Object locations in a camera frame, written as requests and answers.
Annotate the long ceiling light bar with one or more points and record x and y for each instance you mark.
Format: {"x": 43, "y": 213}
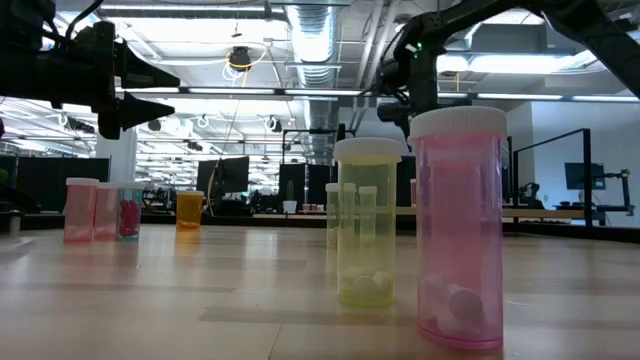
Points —
{"x": 230, "y": 91}

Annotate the orange pill bottle white cap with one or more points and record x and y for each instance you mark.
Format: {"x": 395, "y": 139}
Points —
{"x": 190, "y": 210}

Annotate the silver round ventilation duct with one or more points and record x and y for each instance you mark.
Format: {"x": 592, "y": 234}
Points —
{"x": 312, "y": 40}

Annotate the black computer monitor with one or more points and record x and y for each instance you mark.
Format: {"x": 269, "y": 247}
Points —
{"x": 235, "y": 175}
{"x": 207, "y": 176}

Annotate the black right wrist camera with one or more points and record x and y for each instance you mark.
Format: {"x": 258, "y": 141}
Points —
{"x": 392, "y": 113}

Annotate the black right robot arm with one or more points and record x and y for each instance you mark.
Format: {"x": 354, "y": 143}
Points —
{"x": 600, "y": 45}

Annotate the dark monitor on arm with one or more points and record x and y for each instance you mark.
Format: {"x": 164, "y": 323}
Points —
{"x": 582, "y": 176}

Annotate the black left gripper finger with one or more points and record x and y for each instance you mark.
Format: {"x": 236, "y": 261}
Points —
{"x": 137, "y": 111}
{"x": 142, "y": 72}

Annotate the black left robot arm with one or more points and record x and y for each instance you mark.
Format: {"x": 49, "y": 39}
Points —
{"x": 25, "y": 20}

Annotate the black background robot arm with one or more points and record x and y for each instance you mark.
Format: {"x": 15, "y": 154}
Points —
{"x": 530, "y": 195}

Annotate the black partition panel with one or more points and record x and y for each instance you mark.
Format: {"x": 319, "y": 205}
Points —
{"x": 60, "y": 185}
{"x": 305, "y": 185}

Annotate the teal pill bottle red pills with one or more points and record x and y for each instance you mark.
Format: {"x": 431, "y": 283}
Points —
{"x": 130, "y": 217}

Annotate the black aluminium rig frame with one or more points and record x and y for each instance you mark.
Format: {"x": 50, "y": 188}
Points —
{"x": 588, "y": 175}

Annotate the white bucket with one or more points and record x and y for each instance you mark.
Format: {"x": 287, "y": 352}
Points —
{"x": 290, "y": 207}

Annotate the white building pillar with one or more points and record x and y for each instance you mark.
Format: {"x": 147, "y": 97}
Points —
{"x": 117, "y": 155}

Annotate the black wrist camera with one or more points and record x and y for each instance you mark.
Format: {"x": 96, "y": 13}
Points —
{"x": 80, "y": 40}
{"x": 392, "y": 113}

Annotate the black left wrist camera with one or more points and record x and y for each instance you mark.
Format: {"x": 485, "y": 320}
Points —
{"x": 80, "y": 40}

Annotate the black ceiling-mounted camera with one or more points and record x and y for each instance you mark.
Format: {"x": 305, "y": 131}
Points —
{"x": 240, "y": 57}

